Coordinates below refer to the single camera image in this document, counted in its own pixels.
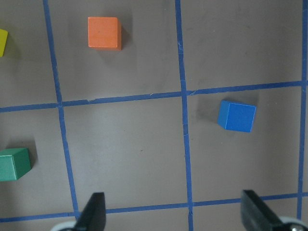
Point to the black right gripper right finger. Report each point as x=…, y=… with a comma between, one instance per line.
x=257, y=216

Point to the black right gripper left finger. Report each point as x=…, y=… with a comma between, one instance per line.
x=93, y=217

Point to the green wooden block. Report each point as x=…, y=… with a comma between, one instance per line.
x=14, y=163

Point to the blue wooden block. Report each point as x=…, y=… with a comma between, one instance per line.
x=236, y=116

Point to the orange wooden block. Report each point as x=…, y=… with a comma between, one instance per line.
x=104, y=33

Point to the yellow wooden block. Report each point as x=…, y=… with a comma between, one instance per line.
x=3, y=39

